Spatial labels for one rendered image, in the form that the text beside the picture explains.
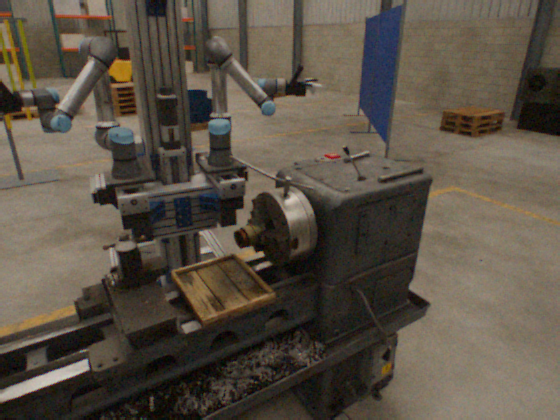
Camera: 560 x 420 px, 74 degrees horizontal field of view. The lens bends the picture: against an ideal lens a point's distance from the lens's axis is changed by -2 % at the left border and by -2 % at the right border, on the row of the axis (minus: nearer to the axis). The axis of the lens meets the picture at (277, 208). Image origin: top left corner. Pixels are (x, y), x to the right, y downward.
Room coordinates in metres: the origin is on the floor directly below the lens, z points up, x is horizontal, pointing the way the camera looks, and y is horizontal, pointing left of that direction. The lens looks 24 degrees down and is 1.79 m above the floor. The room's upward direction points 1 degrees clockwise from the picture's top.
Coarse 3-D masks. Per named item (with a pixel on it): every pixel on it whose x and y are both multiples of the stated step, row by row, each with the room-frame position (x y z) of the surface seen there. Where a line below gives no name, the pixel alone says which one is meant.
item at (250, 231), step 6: (240, 228) 1.34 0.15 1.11; (246, 228) 1.32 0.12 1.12; (252, 228) 1.32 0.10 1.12; (258, 228) 1.34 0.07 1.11; (234, 234) 1.33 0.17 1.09; (240, 234) 1.29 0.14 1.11; (246, 234) 1.30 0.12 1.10; (252, 234) 1.30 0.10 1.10; (240, 240) 1.33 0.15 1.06; (246, 240) 1.28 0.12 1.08; (252, 240) 1.29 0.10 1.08; (240, 246) 1.30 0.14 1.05; (246, 246) 1.29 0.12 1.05
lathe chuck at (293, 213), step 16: (272, 192) 1.40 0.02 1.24; (272, 208) 1.37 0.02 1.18; (288, 208) 1.32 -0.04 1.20; (304, 208) 1.34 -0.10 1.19; (272, 224) 1.44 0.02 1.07; (288, 224) 1.27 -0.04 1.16; (304, 224) 1.30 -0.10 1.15; (304, 240) 1.28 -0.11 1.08; (272, 256) 1.37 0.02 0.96; (288, 256) 1.27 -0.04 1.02; (304, 256) 1.32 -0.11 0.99
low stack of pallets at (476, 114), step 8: (448, 112) 8.27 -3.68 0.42; (456, 112) 8.18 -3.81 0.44; (464, 112) 8.20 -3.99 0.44; (472, 112) 8.21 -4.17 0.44; (480, 112) 8.29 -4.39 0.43; (488, 112) 8.25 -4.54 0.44; (496, 112) 8.27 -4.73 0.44; (504, 112) 8.43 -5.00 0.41; (448, 120) 8.22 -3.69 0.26; (456, 120) 8.09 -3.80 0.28; (464, 120) 8.04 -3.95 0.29; (472, 120) 8.10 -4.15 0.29; (480, 120) 7.97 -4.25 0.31; (488, 120) 8.01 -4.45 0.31; (496, 120) 8.22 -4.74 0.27; (440, 128) 8.38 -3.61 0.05; (448, 128) 8.51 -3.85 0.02; (456, 128) 8.06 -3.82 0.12; (464, 128) 7.97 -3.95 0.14; (472, 128) 7.78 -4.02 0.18; (480, 128) 7.87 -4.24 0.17; (488, 128) 8.08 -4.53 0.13; (496, 128) 8.46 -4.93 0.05; (472, 136) 7.78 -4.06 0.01
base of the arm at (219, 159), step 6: (210, 150) 2.00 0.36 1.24; (216, 150) 1.97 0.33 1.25; (222, 150) 1.98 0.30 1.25; (228, 150) 2.00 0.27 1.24; (210, 156) 1.99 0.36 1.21; (216, 156) 1.97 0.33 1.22; (222, 156) 1.97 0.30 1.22; (228, 156) 1.99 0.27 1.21; (210, 162) 1.97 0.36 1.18; (216, 162) 1.96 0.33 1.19; (222, 162) 1.96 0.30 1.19; (228, 162) 1.97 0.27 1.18; (234, 162) 2.01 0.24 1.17
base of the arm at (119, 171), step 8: (120, 160) 1.76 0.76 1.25; (128, 160) 1.77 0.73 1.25; (136, 160) 1.81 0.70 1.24; (112, 168) 1.77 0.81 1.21; (120, 168) 1.75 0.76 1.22; (128, 168) 1.76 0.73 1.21; (136, 168) 1.80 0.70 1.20; (112, 176) 1.77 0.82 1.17; (120, 176) 1.74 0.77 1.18; (128, 176) 1.75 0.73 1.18; (136, 176) 1.77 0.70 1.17
